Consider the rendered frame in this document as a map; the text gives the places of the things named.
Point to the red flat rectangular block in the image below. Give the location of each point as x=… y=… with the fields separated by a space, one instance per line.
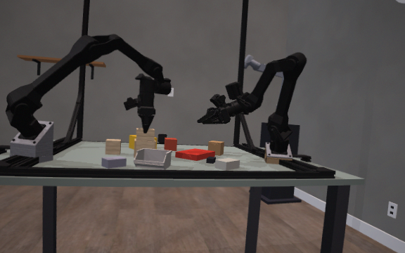
x=195 y=154

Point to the yellow block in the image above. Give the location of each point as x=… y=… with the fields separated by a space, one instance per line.
x=131 y=141

